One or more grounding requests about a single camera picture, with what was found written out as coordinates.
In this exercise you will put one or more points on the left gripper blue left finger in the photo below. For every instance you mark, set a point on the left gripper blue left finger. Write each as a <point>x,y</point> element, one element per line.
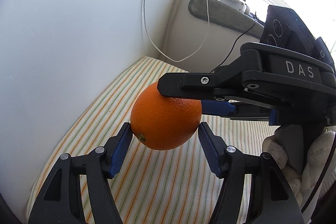
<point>59,199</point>

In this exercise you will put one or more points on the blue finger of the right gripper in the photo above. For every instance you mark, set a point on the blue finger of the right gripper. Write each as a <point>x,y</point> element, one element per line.
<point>224,85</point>
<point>217,108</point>

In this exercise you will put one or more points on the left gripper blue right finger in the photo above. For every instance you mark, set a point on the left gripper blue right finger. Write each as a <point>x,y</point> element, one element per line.
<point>271,199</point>

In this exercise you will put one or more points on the smooth oval orange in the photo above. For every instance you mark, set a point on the smooth oval orange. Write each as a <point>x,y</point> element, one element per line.
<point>163,123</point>

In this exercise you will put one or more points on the white gloved right hand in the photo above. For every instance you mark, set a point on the white gloved right hand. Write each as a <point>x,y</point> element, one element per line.
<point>301,169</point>

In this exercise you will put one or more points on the grey windowsill mat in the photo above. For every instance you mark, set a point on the grey windowsill mat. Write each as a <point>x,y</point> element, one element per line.
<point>223,15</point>

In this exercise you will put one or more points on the striped tablecloth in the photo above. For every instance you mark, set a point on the striped tablecloth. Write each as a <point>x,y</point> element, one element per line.
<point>174,186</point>

